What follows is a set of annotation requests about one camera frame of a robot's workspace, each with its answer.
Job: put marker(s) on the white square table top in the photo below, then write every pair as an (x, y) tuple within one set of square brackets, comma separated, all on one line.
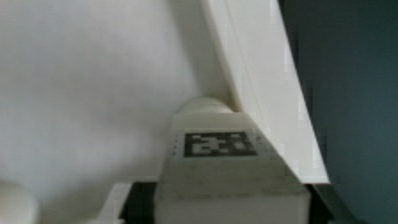
[(107, 61)]

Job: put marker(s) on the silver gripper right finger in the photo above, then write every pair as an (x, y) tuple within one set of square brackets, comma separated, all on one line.
[(329, 210)]

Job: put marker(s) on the white leg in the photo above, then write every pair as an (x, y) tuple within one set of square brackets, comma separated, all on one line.
[(226, 184)]

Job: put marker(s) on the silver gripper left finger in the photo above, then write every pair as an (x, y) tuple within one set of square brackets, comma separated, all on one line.
[(109, 216)]

